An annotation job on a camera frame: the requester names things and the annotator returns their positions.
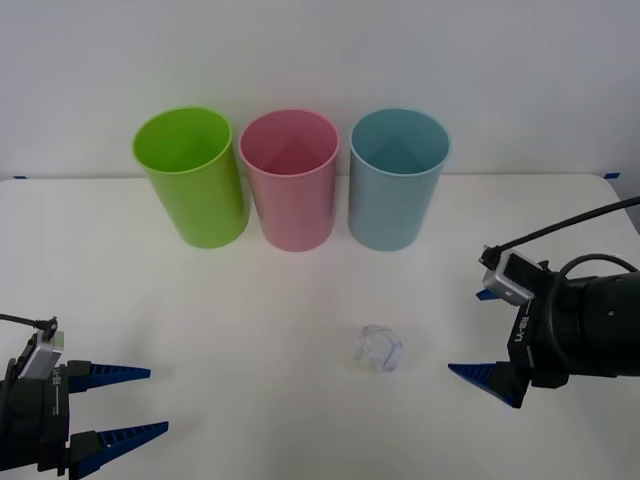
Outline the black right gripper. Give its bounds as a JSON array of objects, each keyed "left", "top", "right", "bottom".
[{"left": 447, "top": 287, "right": 572, "bottom": 410}]

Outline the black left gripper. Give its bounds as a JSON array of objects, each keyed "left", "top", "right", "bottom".
[{"left": 0, "top": 359, "right": 170, "bottom": 479}]

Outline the crushed clear plastic bottle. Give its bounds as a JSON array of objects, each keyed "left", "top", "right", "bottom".
[{"left": 350, "top": 323, "right": 405, "bottom": 374}]

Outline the pale blue plastic bin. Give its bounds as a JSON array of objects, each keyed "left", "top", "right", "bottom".
[{"left": 347, "top": 107, "right": 452, "bottom": 252}]

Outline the green plastic bin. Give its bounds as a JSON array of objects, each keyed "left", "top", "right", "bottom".
[{"left": 131, "top": 105, "right": 251, "bottom": 250}]

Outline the pink plastic bin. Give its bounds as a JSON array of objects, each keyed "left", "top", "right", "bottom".
[{"left": 237, "top": 109, "right": 341, "bottom": 253}]

